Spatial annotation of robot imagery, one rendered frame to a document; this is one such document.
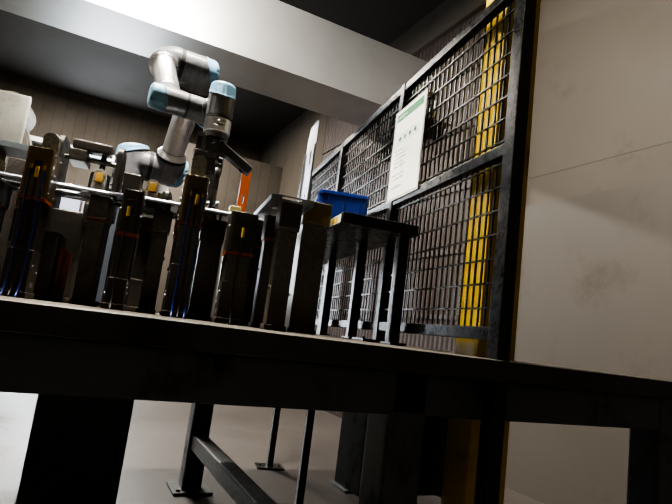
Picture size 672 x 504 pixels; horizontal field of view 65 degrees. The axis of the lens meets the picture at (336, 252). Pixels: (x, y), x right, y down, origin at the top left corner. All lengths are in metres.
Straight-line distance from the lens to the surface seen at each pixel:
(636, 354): 2.81
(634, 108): 3.13
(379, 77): 4.27
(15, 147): 1.94
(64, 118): 8.42
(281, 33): 4.03
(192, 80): 2.03
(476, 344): 1.22
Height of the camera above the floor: 0.71
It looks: 9 degrees up
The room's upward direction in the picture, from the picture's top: 7 degrees clockwise
